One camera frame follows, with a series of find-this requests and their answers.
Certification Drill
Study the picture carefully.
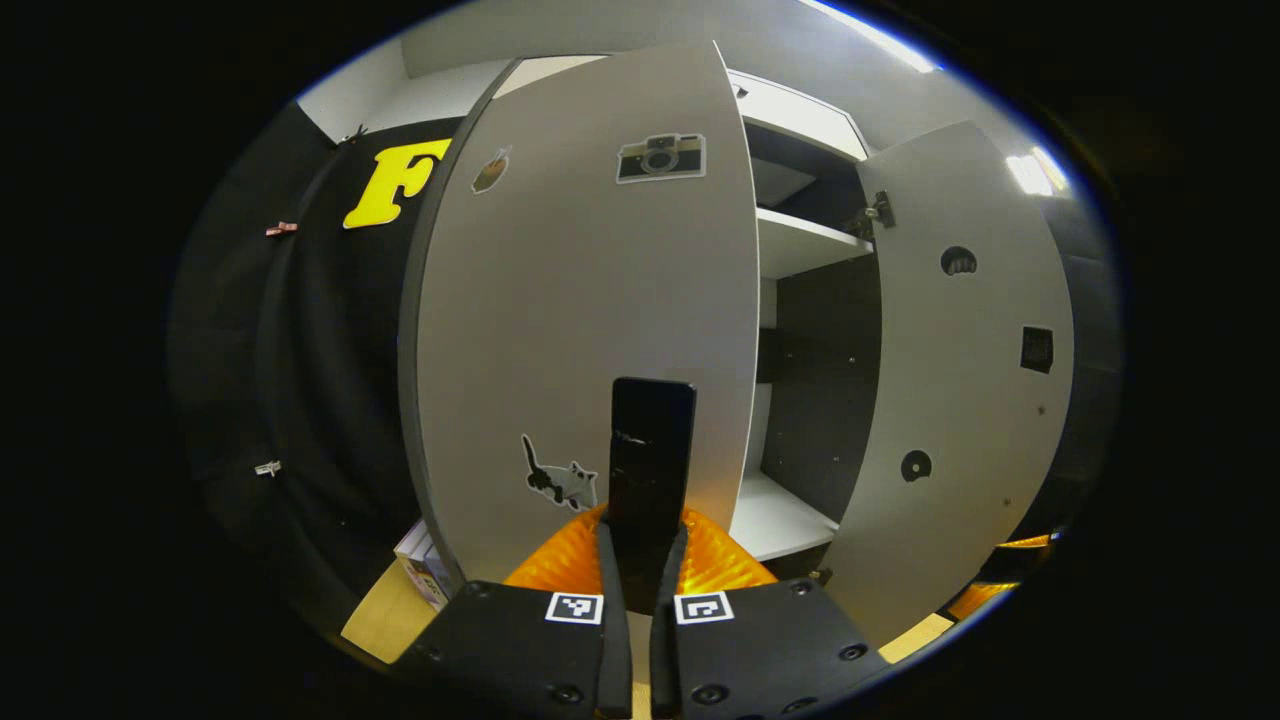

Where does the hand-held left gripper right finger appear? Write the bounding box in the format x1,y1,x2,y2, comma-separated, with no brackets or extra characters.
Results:
650,505,891,720

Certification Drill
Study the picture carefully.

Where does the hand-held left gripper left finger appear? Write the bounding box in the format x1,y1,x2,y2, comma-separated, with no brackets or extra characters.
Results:
395,505,633,720

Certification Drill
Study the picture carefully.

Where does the beige cabinet door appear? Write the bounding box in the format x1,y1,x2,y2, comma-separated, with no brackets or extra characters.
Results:
820,121,1076,649
398,40,761,591

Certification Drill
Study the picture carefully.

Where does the black door handle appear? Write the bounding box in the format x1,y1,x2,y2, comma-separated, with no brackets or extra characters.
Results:
607,377,698,613

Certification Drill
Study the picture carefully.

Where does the beige double-door shoe cabinet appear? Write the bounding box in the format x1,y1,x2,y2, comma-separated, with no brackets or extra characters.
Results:
490,55,886,586

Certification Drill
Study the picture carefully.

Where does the white cabinet shelf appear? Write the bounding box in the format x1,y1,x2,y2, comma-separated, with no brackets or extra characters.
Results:
757,207,874,281
728,472,839,563

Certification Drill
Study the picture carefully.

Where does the black door hinge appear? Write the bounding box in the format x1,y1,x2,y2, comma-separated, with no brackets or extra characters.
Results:
850,190,896,241

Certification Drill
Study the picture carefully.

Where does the small printed box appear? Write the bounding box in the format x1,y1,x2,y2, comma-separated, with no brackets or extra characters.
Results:
393,518,456,611

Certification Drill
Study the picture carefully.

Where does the small ceiling light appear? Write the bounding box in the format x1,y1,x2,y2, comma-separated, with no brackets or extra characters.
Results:
1005,145,1069,196

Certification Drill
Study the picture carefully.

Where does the black backdrop cloth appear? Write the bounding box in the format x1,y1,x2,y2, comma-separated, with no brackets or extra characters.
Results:
170,100,1126,621

